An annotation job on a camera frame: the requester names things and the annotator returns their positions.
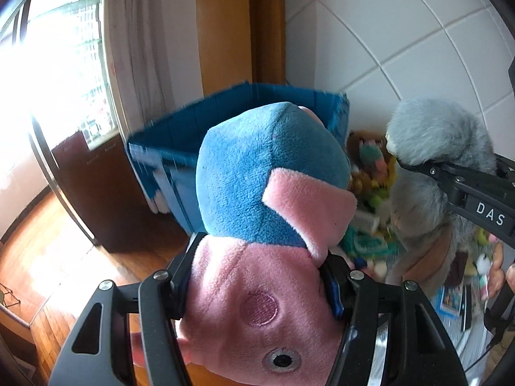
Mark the white curtain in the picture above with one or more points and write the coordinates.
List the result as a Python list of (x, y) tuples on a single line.
[(153, 48)]

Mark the pink pig plush blue body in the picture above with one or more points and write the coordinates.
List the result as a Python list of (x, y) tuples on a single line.
[(261, 169)]

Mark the dark wooden cabinet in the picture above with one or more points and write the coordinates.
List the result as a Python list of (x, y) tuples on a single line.
[(100, 193)]

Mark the yellow black striped plush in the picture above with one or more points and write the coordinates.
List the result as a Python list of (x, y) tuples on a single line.
[(386, 169)]

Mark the large brown bear plush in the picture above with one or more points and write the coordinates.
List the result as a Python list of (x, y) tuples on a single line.
[(362, 138)]

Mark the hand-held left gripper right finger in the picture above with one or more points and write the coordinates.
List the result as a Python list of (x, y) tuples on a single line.
[(333, 291)]

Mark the small teal pink plush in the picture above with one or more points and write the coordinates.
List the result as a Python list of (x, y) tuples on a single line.
[(370, 156)]

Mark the wooden wall pillar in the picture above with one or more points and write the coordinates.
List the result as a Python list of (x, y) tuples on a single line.
[(233, 28)]

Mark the window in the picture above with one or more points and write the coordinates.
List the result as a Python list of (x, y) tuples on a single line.
[(60, 68)]

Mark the blue cartoon box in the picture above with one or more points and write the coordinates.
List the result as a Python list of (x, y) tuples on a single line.
[(450, 301)]

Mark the green frog plush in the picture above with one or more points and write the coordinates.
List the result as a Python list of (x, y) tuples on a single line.
[(378, 202)]

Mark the person's right hand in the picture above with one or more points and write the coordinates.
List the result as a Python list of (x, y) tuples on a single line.
[(497, 273)]

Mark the grey furry plush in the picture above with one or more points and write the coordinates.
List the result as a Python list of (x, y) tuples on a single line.
[(438, 128)]

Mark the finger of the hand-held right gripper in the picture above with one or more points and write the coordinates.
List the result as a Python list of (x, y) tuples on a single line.
[(446, 175), (507, 169)]

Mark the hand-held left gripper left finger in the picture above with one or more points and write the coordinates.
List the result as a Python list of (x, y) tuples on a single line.
[(161, 297)]

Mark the blue plastic crate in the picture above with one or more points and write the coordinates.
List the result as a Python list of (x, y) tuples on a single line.
[(181, 193)]

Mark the green wet wipes pack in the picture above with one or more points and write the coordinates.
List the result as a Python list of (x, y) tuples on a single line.
[(370, 243)]

